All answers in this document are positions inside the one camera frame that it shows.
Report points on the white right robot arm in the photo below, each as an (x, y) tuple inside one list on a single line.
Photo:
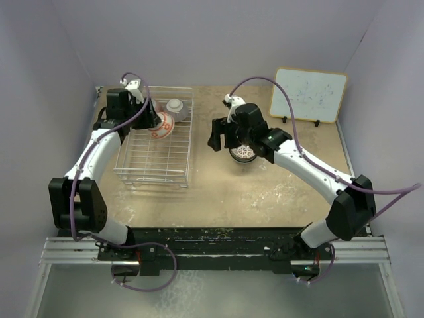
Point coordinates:
[(352, 205)]

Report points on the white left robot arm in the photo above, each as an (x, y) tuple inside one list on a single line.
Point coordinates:
[(76, 201)]

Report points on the grey striped bowl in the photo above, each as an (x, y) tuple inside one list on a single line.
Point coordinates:
[(177, 110)]

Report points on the white wire dish rack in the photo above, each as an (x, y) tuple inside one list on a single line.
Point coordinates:
[(161, 156)]

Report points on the blue floral bowl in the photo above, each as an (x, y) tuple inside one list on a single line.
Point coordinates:
[(244, 160)]

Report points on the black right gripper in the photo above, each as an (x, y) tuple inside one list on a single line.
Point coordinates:
[(220, 127)]

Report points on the yellow framed whiteboard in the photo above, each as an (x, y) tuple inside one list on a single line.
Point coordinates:
[(314, 95)]

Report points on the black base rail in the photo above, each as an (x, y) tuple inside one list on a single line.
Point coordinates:
[(152, 250)]

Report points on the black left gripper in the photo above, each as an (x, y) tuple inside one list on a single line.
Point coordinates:
[(150, 119)]

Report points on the purple patterned bowl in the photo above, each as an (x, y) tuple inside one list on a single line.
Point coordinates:
[(243, 152)]

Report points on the orange floral bowl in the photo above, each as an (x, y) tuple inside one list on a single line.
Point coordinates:
[(164, 128)]

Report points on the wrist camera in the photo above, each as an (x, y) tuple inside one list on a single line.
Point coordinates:
[(232, 102), (134, 87)]

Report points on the aluminium frame rail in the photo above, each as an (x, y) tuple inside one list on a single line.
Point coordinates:
[(73, 282)]

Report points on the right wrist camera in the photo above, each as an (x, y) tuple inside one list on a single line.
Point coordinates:
[(232, 102)]

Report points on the pink patterned bowl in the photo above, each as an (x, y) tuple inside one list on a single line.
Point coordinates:
[(156, 105)]

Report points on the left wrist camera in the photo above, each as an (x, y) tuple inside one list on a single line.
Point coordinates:
[(134, 87)]

